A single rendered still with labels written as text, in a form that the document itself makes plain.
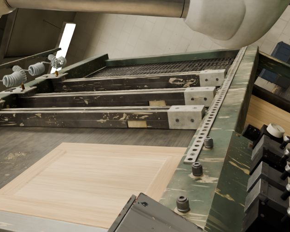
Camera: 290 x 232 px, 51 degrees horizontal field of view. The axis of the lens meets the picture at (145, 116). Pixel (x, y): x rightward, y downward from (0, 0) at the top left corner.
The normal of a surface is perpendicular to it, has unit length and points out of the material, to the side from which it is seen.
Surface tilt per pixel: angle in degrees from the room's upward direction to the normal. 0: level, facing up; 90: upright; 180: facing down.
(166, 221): 90
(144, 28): 90
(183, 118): 90
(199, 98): 90
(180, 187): 59
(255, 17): 115
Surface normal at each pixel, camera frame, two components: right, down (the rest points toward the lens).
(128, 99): -0.37, 0.37
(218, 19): -0.08, 0.86
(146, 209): 0.34, -0.80
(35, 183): -0.15, -0.93
